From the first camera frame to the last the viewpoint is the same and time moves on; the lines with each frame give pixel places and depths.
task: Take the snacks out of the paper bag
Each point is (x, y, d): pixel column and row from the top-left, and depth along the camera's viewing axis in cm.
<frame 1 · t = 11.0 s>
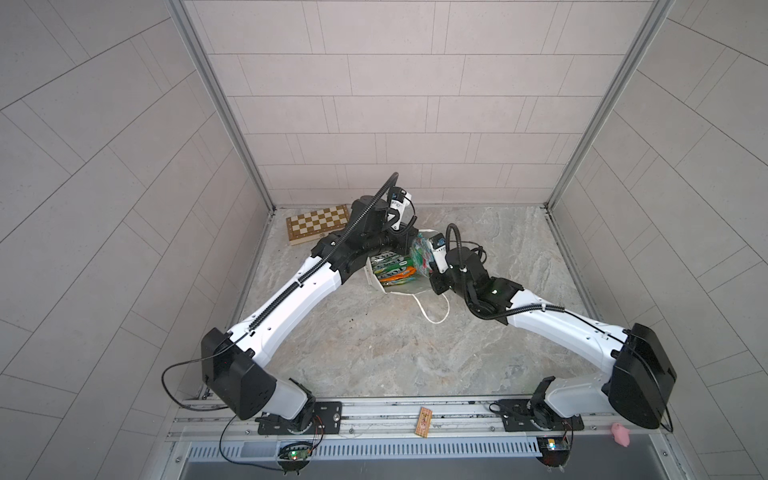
left hand: (426, 229, 70), fingers closed
right hand: (427, 264, 80), fingers closed
white paper bag: (434, 306, 91), on the table
wooden chessboard: (302, 226, 107), point 4 cm above the table
green spring tea candy bag: (384, 264, 88), point 11 cm above the table
orange fruit candy bag: (407, 272, 88), point 10 cm above the table

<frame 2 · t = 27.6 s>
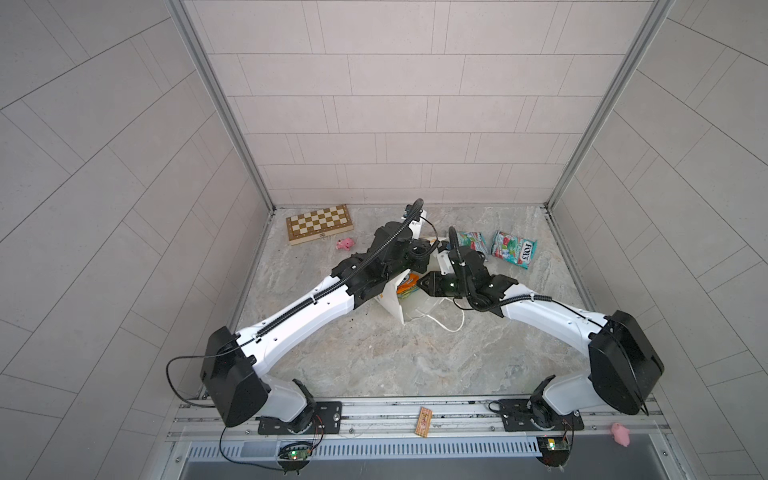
left hand: (438, 240, 71), fingers closed
right hand: (417, 284, 81), fingers closed
teal mint candy bag: (513, 249, 103), point 3 cm above the table
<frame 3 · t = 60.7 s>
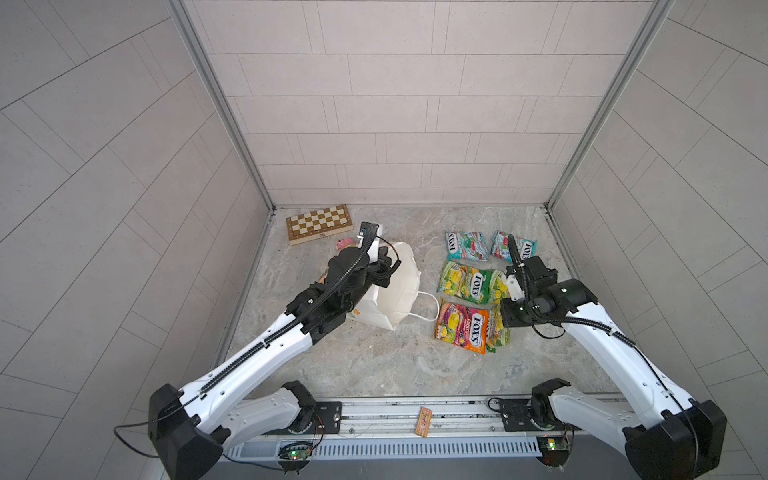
left hand: (395, 247, 70), fingers closed
right hand: (501, 316, 77), fingers closed
white paper bag: (387, 307, 85), point 6 cm above the table
orange fruit candy bag: (462, 327, 85), point 3 cm above the table
green yellow candy bag: (497, 334, 78), point 8 cm above the table
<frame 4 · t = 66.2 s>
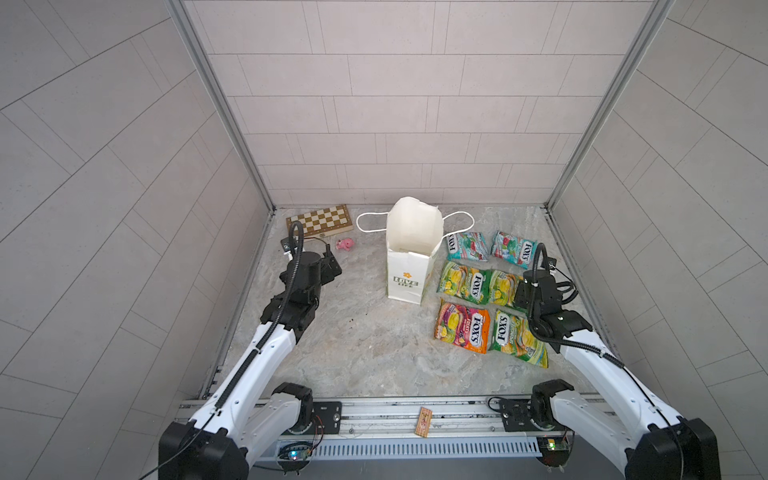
left hand: (324, 253, 79), fingers open
right hand: (529, 284, 84), fingers open
green yellow candy bag: (511, 334, 84), point 3 cm above the table
